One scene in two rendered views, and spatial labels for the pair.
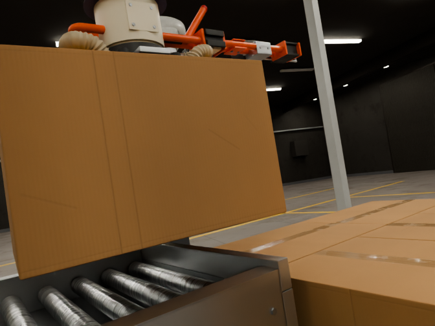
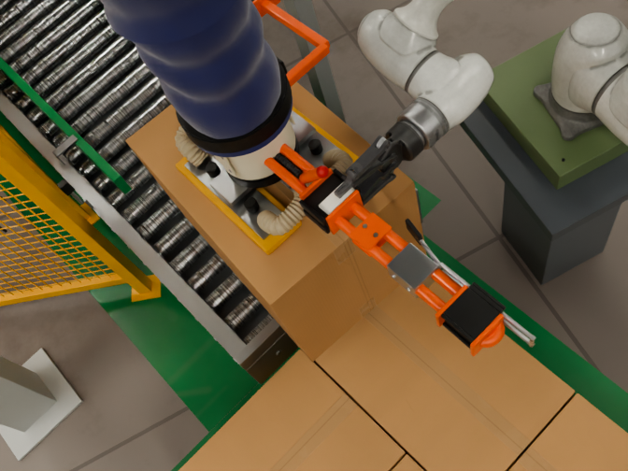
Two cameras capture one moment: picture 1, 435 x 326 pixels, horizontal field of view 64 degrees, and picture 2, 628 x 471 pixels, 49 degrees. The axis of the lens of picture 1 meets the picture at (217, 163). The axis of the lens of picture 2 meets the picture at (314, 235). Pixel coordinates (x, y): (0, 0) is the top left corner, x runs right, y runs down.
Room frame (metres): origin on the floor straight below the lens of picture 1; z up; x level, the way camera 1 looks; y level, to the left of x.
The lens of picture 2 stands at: (1.18, -0.70, 2.34)
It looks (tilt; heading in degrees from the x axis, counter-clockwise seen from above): 61 degrees down; 105
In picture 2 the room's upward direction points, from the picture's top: 25 degrees counter-clockwise
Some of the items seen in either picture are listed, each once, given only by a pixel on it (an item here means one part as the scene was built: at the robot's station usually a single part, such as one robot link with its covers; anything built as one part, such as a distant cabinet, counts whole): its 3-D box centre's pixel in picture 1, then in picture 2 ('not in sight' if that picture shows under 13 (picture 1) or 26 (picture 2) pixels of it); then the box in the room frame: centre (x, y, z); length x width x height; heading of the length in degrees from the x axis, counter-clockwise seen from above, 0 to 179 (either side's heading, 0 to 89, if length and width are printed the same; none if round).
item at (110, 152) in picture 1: (137, 157); (281, 202); (0.90, 0.20, 0.87); 0.60 x 0.40 x 0.40; 122
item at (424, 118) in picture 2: not in sight; (421, 125); (1.25, 0.10, 1.20); 0.09 x 0.06 x 0.09; 126
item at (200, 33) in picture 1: (206, 44); (331, 201); (1.06, -0.02, 1.20); 0.10 x 0.08 x 0.06; 36
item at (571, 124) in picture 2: not in sight; (578, 90); (1.68, 0.36, 0.84); 0.22 x 0.18 x 0.06; 102
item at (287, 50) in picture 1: (285, 52); (469, 320); (1.26, -0.31, 1.21); 0.08 x 0.07 x 0.05; 126
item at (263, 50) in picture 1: (257, 51); (413, 270); (1.18, -0.20, 1.20); 0.07 x 0.07 x 0.04; 36
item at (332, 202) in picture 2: not in sight; (336, 198); (1.07, -0.03, 1.22); 0.07 x 0.03 x 0.01; 36
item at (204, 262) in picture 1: (190, 257); (330, 275); (0.96, 0.11, 0.58); 0.70 x 0.03 x 0.06; 37
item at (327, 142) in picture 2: not in sight; (296, 134); (0.99, 0.23, 1.09); 0.34 x 0.10 x 0.05; 126
